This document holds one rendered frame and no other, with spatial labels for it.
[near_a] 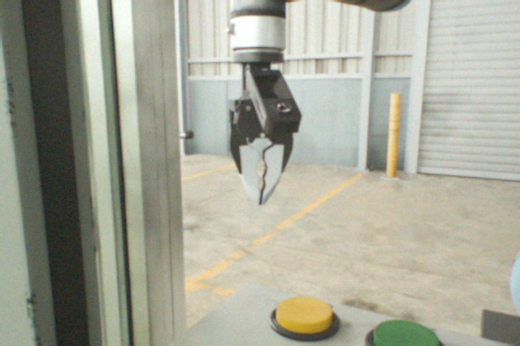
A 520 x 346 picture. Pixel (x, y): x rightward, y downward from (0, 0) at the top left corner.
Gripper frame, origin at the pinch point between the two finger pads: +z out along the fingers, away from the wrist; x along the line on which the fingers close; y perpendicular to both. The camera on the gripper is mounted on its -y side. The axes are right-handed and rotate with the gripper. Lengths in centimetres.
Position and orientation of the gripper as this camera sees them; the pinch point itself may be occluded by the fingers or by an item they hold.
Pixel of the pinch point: (261, 197)
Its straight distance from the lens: 62.3
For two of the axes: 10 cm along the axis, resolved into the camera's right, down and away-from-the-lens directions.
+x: -9.8, 0.4, -1.9
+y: -2.0, -2.0, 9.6
